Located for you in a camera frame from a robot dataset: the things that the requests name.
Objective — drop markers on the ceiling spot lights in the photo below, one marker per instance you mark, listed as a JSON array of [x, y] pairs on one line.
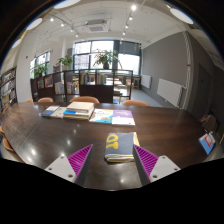
[[133, 7]]

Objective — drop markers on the tall wall bookshelf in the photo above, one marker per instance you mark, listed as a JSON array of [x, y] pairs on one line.
[[8, 88]]

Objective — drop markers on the cream white book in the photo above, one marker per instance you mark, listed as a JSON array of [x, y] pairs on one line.
[[60, 113]]

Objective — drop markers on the ceiling air conditioner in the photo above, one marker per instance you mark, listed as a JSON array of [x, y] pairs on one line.
[[96, 26]]

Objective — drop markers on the dark blue book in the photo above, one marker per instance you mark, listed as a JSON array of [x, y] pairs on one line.
[[50, 111]]

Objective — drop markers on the grey towel with yellow print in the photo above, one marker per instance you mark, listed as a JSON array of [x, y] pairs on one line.
[[120, 145]]

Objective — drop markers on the orange chair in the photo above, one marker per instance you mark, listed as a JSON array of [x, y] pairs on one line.
[[135, 103], [8, 145], [45, 99], [2, 130], [29, 100], [84, 99]]

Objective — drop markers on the potted plant by window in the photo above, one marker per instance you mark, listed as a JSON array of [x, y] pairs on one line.
[[41, 70]]

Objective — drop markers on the white illustrated book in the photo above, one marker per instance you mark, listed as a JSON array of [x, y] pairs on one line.
[[101, 116]]

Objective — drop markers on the blue and red booklet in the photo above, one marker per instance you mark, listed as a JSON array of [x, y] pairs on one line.
[[207, 143]]

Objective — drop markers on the purple and white book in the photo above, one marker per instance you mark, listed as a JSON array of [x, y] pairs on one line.
[[123, 117]]

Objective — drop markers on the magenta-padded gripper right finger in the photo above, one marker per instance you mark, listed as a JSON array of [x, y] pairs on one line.
[[162, 168]]

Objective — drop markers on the large white radiator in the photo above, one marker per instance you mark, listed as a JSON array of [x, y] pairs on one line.
[[170, 92]]

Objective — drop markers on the small potted plant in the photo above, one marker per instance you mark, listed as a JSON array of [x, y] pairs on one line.
[[66, 60]]

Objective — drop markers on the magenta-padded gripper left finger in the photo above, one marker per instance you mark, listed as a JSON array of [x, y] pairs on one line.
[[61, 168]]

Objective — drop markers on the dark open shelf unit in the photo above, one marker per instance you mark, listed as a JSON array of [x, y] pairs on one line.
[[96, 93]]

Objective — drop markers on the dark grey door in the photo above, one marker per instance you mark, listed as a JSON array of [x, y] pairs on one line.
[[204, 93]]

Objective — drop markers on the round flat ceiling lamps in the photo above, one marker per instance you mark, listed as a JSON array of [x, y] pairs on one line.
[[181, 15]]

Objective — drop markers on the stack of books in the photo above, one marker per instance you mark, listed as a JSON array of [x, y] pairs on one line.
[[79, 110]]

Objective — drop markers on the small white radiator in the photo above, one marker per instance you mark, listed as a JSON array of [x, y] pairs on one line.
[[146, 81]]

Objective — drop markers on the large potted plant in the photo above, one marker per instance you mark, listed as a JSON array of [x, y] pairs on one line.
[[105, 57]]

